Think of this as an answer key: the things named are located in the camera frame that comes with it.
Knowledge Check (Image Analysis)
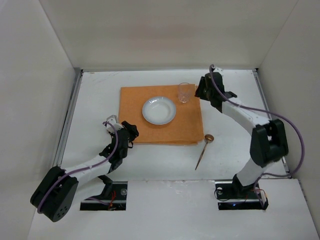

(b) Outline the aluminium table rail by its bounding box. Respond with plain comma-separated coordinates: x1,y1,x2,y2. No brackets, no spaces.
252,68,292,179
49,67,84,169

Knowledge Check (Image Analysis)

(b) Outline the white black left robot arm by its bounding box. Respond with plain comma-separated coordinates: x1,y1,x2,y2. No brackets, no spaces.
30,121,139,222

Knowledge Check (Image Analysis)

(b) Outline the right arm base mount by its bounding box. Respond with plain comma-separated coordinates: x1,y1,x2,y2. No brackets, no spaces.
214,180,269,211

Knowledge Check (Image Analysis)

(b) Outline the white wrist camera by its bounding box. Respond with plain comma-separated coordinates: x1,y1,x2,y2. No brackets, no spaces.
213,67,224,75
102,114,123,133

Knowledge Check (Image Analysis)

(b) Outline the orange cloth napkin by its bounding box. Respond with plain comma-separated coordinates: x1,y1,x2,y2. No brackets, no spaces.
118,85,204,145

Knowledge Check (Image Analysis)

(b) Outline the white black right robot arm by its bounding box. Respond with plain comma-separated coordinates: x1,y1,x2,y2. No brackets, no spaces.
195,72,289,191

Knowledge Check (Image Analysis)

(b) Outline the clear plastic cup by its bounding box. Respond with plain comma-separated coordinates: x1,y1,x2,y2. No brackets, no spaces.
178,82,193,103

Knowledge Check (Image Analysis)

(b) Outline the left aluminium table rail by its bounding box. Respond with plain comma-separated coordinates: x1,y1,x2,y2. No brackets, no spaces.
49,67,84,169

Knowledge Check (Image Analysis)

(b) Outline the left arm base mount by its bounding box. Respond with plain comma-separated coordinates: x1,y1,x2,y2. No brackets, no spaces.
79,175,128,211

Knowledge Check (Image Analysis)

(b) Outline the white paper plate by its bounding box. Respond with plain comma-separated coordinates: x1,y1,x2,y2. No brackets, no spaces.
142,96,177,126

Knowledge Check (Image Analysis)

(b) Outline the right aluminium table rail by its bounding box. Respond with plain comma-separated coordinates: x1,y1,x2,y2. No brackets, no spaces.
252,68,292,179

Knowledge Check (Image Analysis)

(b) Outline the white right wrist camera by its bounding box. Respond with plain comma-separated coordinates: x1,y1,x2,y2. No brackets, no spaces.
213,67,224,75

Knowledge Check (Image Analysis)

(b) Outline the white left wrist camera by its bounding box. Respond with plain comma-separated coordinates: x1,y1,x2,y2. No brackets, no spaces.
102,114,123,133

